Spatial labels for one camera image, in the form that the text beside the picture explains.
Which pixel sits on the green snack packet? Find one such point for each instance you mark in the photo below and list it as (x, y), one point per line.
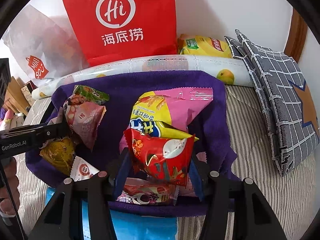
(92, 95)

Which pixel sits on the red paper bag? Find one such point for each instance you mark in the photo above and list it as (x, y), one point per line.
(120, 17)

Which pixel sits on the grey striped quilt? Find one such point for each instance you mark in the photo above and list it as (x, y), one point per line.
(262, 192)

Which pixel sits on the long printed roll pillow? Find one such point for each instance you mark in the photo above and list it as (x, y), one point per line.
(200, 66)

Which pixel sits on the wooden door frame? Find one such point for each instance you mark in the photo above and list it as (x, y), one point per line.
(297, 35)

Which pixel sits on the blue tissue pack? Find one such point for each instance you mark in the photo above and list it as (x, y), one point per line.
(140, 227)

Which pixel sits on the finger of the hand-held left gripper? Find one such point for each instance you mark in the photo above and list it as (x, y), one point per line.
(52, 131)

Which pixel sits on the yellow chip bag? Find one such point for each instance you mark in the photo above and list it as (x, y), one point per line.
(207, 46)

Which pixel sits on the white plastic shopping bag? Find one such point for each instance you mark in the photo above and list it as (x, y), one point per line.
(47, 47)

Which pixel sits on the yellow snack packet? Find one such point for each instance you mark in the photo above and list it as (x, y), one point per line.
(58, 155)

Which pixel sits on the purple towel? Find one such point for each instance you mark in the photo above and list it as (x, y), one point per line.
(215, 130)

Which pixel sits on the red snack packet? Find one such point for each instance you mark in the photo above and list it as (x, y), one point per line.
(162, 157)

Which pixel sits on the panda print snack packet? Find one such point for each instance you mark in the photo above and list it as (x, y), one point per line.
(83, 122)

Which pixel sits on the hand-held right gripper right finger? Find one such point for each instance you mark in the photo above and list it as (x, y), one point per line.
(197, 183)

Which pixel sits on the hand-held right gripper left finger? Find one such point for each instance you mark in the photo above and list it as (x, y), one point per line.
(121, 177)

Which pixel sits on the white sachet red logo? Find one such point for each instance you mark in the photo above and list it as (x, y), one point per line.
(83, 170)

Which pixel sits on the white red lychee packet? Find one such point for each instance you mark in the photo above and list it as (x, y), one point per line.
(147, 193)

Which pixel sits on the wooden headboard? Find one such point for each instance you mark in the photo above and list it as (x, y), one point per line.
(15, 95)

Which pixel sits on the pink and yellow snack bag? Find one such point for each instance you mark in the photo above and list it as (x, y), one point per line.
(175, 105)

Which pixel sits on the person's left hand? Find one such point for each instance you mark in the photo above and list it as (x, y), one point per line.
(10, 201)

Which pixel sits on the grey checked star cloth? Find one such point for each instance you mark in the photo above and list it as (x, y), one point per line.
(280, 100)

